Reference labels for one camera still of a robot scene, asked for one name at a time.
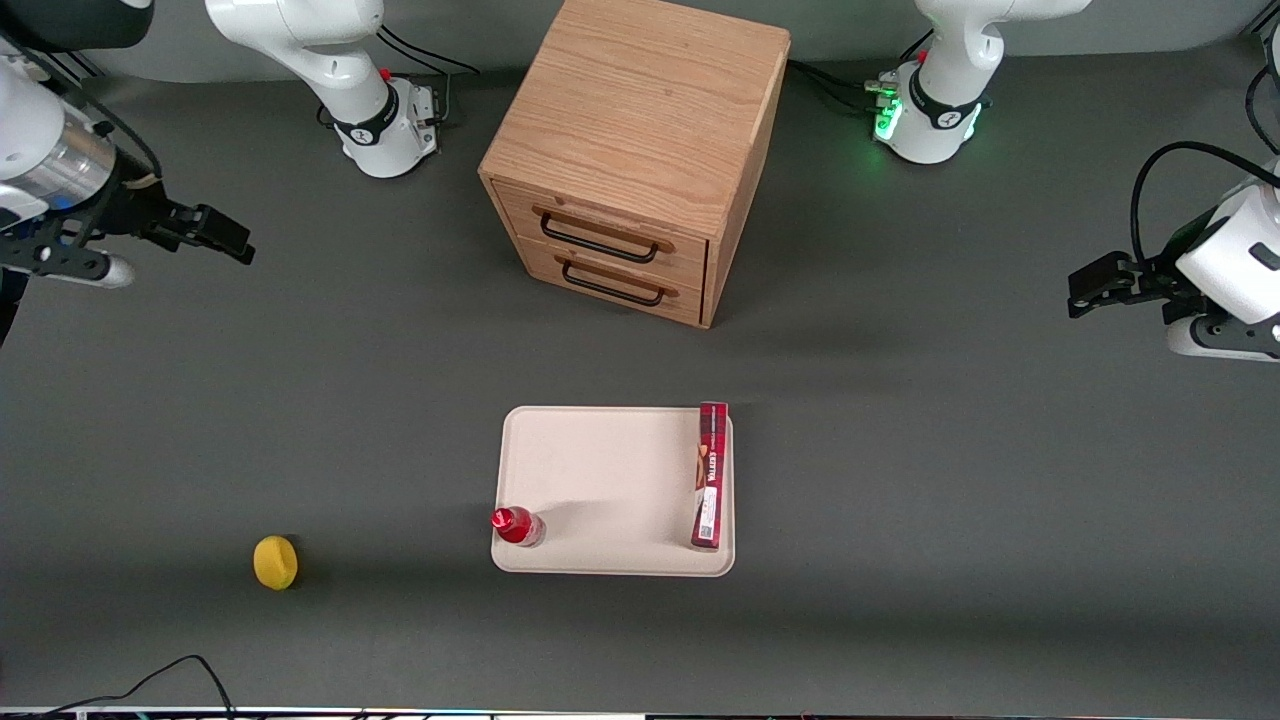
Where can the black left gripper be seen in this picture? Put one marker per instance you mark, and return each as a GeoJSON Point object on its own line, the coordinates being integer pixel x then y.
{"type": "Point", "coordinates": [1150, 274]}

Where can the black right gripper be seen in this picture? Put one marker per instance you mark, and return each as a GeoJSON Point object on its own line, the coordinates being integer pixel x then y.
{"type": "Point", "coordinates": [140, 208]}

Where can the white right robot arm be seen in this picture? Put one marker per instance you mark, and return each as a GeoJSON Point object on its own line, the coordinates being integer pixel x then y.
{"type": "Point", "coordinates": [330, 60]}

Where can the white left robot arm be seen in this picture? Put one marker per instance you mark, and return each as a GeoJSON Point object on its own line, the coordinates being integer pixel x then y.
{"type": "Point", "coordinates": [950, 60]}

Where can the small red-capped coke bottle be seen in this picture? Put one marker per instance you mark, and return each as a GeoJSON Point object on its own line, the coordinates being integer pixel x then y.
{"type": "Point", "coordinates": [517, 526]}

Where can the beige plastic tray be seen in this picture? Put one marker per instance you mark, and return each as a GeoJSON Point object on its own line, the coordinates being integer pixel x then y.
{"type": "Point", "coordinates": [600, 480]}

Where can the yellow lemon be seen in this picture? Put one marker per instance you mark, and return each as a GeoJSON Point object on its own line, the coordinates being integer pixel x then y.
{"type": "Point", "coordinates": [275, 562]}

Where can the wooden drawer front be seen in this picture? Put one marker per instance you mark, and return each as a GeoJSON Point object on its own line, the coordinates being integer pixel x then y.
{"type": "Point", "coordinates": [620, 300]}
{"type": "Point", "coordinates": [600, 215]}

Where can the wooden two-drawer cabinet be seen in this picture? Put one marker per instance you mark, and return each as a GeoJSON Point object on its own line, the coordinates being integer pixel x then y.
{"type": "Point", "coordinates": [640, 110]}

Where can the red tartan shortbread box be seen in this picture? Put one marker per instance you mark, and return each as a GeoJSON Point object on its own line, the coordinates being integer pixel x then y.
{"type": "Point", "coordinates": [710, 470]}

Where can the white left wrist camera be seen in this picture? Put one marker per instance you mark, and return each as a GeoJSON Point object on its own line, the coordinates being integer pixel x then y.
{"type": "Point", "coordinates": [1215, 340]}

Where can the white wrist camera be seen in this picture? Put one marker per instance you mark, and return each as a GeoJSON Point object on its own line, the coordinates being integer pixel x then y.
{"type": "Point", "coordinates": [60, 258]}
{"type": "Point", "coordinates": [1215, 340]}

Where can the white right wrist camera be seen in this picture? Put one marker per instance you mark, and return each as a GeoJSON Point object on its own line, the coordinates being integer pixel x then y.
{"type": "Point", "coordinates": [60, 258]}

